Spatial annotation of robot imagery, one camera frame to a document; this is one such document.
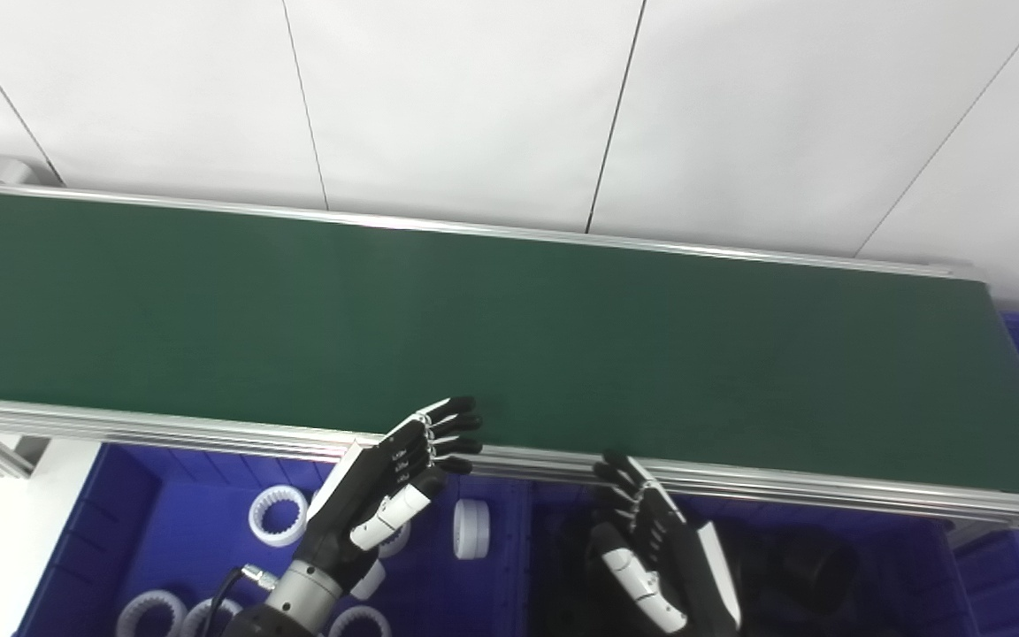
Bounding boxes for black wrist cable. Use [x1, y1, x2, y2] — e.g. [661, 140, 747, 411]
[197, 564, 280, 637]

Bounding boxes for blue bin with white parts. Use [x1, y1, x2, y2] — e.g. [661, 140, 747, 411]
[14, 442, 532, 637]

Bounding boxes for blue bin with black parts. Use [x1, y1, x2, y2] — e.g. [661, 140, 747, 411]
[527, 482, 992, 637]

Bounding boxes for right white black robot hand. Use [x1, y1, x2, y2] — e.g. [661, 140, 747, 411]
[587, 451, 742, 637]

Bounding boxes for white rings in bin corner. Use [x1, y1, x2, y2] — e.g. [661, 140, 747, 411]
[116, 590, 188, 637]

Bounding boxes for white toothed ring part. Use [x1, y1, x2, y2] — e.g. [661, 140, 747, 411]
[178, 598, 245, 637]
[248, 485, 309, 549]
[377, 522, 413, 560]
[326, 605, 393, 637]

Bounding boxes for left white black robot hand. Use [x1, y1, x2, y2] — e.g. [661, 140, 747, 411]
[293, 396, 484, 595]

